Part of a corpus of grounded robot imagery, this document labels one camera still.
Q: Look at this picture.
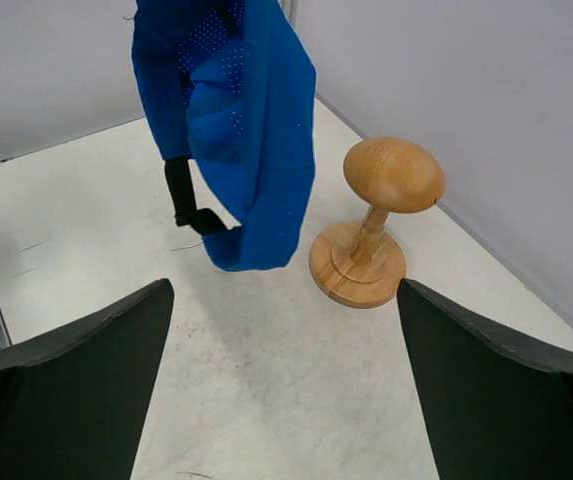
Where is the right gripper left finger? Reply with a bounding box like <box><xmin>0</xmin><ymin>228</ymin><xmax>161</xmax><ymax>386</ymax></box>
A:
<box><xmin>0</xmin><ymin>279</ymin><xmax>174</xmax><ymax>479</ymax></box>

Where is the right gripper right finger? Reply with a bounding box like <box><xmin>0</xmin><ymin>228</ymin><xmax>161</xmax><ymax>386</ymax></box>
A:
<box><xmin>397</xmin><ymin>279</ymin><xmax>573</xmax><ymax>479</ymax></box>

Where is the wooden hat stand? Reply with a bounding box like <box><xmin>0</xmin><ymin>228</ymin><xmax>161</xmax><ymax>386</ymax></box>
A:
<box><xmin>309</xmin><ymin>137</ymin><xmax>446</xmax><ymax>309</ymax></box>

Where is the blue cap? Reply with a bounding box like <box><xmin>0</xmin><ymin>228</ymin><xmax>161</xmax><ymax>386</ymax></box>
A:
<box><xmin>131</xmin><ymin>1</ymin><xmax>316</xmax><ymax>272</ymax></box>

